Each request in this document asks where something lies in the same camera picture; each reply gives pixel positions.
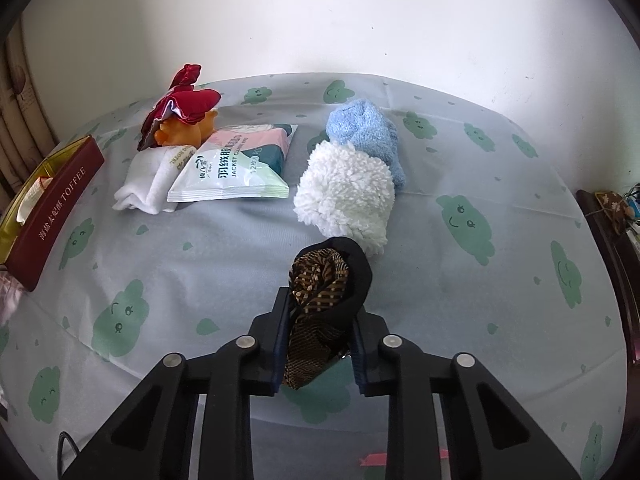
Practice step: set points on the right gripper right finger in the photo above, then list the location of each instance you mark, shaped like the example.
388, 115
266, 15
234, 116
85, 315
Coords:
371, 375

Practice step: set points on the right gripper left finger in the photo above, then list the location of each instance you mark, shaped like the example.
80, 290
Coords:
270, 330

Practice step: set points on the black gold patterned cloth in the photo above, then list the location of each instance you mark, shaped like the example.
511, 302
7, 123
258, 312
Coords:
329, 283

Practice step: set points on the white fluffy sherpa cloth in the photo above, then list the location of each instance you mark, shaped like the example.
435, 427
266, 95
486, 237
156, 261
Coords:
346, 192

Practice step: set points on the white hotel towel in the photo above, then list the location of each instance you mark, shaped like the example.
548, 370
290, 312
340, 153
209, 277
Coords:
149, 178

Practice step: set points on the white red-trimmed sock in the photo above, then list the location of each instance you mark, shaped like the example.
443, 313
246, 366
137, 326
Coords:
30, 200

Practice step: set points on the cloud print tablecloth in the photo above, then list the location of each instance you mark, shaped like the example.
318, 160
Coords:
487, 252

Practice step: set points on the green pink wipes packet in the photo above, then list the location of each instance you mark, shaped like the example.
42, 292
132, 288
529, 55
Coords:
239, 161

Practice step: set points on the light blue towel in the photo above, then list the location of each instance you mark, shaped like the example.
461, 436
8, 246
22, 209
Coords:
363, 125

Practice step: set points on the red hat orange doll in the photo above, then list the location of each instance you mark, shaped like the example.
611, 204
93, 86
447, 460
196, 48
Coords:
184, 115

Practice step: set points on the red gold toffee tin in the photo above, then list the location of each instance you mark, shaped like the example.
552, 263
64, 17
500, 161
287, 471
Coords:
26, 246

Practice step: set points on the dark wooden side furniture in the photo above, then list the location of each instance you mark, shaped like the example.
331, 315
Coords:
607, 220

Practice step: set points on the beige leaf print curtain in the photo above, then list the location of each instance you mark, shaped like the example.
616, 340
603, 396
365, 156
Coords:
26, 137

